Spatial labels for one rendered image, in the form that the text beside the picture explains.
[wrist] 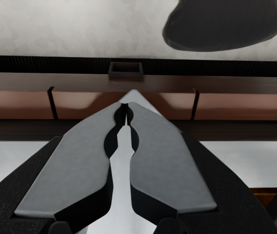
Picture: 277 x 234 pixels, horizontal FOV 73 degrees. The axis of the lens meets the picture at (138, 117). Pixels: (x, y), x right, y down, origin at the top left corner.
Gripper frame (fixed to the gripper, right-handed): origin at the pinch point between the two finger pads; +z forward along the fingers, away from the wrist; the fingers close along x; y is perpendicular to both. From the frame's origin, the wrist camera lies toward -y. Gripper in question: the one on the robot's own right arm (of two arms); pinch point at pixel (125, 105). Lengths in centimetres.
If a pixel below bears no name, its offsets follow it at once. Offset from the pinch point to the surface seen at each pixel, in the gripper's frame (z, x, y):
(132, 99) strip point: 6.0, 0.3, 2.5
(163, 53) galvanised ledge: 24.7, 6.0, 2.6
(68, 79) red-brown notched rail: 13.6, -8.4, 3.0
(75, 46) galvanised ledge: 24.4, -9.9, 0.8
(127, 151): 6.1, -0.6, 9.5
